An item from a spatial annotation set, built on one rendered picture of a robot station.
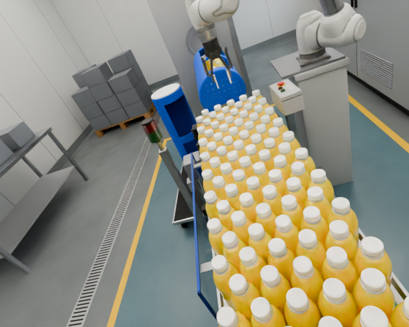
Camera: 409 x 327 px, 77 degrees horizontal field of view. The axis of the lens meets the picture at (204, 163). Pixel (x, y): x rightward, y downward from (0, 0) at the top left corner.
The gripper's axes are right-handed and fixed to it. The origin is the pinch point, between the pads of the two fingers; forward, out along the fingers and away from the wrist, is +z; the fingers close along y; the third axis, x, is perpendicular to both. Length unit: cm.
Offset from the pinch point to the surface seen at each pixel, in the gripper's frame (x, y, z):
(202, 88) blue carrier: -17.5, 12.4, 5.3
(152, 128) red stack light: 29.0, 36.2, -0.6
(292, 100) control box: 17.9, -27.0, 16.1
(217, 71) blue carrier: -17.5, 0.7, -0.3
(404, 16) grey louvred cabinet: -93, -154, 34
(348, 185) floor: -21, -68, 123
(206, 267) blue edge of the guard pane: 81, 26, 31
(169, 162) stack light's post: 28, 37, 19
